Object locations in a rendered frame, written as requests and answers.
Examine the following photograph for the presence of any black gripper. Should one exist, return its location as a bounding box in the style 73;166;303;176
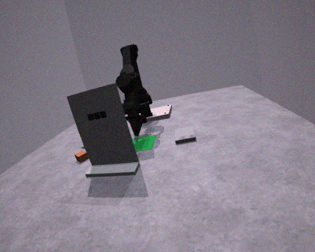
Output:
122;95;147;136

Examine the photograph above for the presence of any green translucent square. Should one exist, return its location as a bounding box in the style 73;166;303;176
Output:
132;135;156;151

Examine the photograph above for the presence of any orange block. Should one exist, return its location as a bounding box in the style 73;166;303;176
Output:
74;150;89;163

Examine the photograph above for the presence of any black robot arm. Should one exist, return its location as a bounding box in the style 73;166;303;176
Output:
115;44;153;117

